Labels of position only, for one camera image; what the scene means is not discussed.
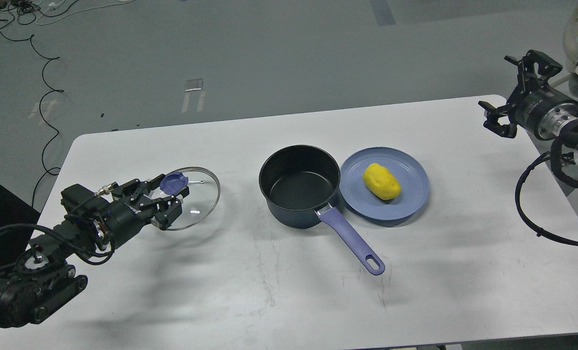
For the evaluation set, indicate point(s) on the dark blue saucepan purple handle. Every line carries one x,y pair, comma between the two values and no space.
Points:
300,184

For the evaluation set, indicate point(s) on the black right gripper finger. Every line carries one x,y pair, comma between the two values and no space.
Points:
534,70
500,120

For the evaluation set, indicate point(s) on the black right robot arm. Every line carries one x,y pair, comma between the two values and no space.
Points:
562,160

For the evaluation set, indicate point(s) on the black box at left edge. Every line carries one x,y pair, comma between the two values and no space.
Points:
14,211

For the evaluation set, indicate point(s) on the glass lid purple knob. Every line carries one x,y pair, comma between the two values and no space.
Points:
198,190

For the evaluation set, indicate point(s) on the blue plate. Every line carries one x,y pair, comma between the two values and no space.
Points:
415,186

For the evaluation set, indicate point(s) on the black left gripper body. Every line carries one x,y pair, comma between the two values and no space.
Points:
124,223

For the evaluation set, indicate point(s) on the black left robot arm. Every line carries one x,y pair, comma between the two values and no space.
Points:
40,281

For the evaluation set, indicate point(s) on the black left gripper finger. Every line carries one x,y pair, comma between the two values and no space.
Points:
168,209
132,191

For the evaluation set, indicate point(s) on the grey floor outlet plate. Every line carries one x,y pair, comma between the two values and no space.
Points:
193,84

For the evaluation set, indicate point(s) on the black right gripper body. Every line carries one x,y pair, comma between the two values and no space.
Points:
543,112

